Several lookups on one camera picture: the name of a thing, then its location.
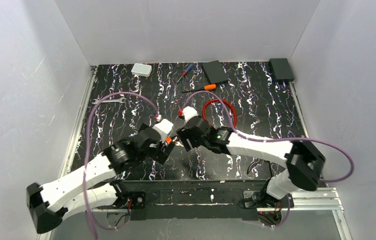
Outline orange black padlock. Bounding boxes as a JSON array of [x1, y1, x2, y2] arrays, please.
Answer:
[[165, 137, 173, 145]]

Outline red cable lock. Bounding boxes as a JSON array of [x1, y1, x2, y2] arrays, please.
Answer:
[[202, 98, 238, 130]]

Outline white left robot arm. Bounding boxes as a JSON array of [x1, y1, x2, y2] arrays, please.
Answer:
[[26, 119, 174, 234]]

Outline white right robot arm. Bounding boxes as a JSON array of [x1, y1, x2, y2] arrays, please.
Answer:
[[177, 116, 326, 200]]

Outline blue red screwdriver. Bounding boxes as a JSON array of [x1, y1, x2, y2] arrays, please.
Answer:
[[177, 63, 194, 82]]

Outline black pliers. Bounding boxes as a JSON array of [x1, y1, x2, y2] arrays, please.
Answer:
[[246, 158, 276, 177]]

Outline black flat plate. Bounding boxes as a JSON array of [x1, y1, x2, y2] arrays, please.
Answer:
[[202, 60, 229, 85]]

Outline silver open-end wrench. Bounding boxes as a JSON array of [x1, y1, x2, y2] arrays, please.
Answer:
[[91, 97, 126, 105]]

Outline white plastic box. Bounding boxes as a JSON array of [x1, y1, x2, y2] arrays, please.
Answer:
[[131, 63, 152, 77]]

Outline black electronics box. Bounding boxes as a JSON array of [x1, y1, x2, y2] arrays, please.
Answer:
[[269, 58, 295, 83]]

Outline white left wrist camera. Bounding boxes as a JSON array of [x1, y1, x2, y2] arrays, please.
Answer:
[[152, 114, 174, 142]]

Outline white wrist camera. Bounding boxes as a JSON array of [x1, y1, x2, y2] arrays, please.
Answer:
[[152, 114, 174, 142], [178, 106, 198, 123]]

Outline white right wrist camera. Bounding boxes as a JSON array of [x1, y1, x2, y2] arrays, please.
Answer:
[[178, 106, 198, 123]]

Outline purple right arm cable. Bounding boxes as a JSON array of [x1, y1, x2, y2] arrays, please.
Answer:
[[181, 90, 355, 184]]

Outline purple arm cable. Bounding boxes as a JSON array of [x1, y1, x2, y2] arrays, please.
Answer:
[[181, 90, 355, 184], [82, 91, 160, 240]]

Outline orange handled screwdriver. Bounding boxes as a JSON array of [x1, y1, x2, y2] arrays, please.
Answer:
[[182, 84, 217, 93]]

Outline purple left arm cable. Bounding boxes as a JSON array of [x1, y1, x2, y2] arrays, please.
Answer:
[[82, 91, 160, 240]]

